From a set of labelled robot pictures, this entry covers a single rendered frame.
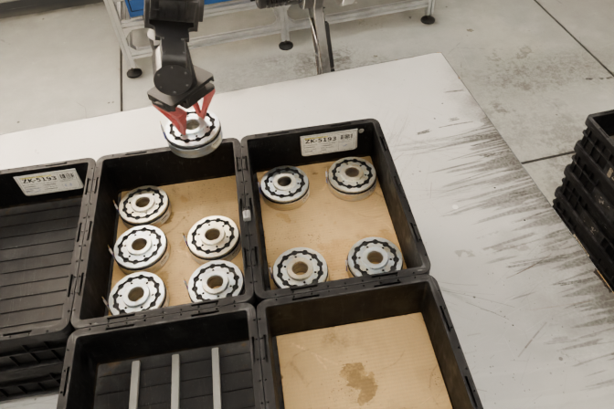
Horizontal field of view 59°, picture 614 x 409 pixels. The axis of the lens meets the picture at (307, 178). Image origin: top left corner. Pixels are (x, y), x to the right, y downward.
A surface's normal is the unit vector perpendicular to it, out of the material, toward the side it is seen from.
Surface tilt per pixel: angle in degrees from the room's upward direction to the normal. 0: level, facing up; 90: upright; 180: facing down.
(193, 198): 0
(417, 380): 0
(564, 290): 0
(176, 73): 91
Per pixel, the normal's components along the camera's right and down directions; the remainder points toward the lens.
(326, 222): -0.05, -0.68
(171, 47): 0.24, -0.63
